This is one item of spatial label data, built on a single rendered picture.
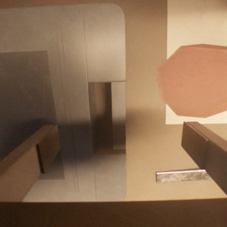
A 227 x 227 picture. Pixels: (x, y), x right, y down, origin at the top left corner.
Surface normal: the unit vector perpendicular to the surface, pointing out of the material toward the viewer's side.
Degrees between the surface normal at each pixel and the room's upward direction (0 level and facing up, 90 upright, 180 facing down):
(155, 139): 0
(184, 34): 0
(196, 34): 0
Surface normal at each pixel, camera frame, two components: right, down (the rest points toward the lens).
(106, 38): 0.00, 0.28
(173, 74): -0.41, 0.19
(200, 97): -0.26, 0.35
